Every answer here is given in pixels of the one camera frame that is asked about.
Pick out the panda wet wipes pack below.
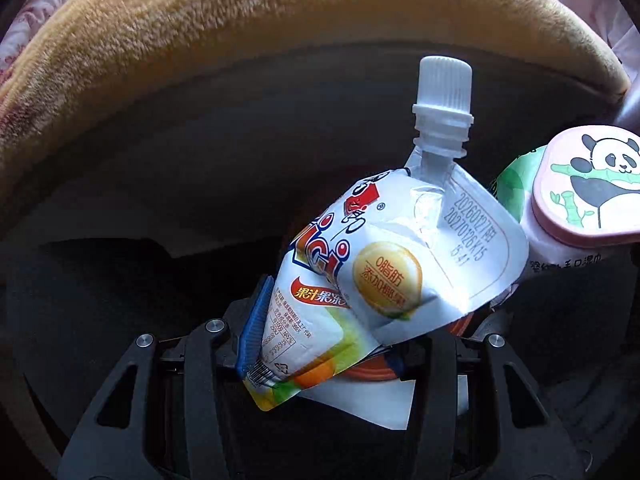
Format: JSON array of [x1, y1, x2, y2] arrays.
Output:
[[494, 125, 639, 282]]

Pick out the beige floral plush blanket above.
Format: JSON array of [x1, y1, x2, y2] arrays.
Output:
[[1, 0, 629, 195]]

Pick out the sheer white curtain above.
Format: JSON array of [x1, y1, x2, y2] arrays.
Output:
[[514, 0, 640, 82]]

